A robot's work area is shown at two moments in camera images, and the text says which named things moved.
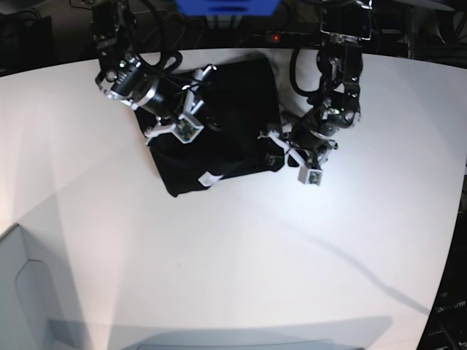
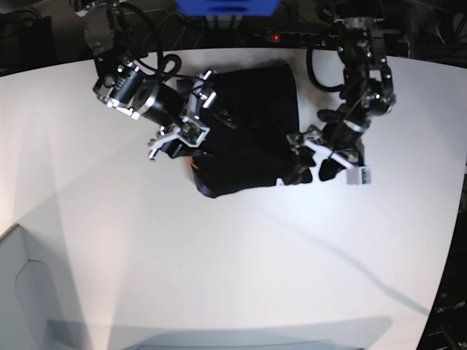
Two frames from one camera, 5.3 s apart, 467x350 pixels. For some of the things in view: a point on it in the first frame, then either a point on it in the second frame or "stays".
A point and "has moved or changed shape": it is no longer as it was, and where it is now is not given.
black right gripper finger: x=273 y=155 to x=303 y=161
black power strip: x=286 y=39 stays
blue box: x=222 y=8 stays
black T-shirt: x=241 y=108 has moved or changed shape
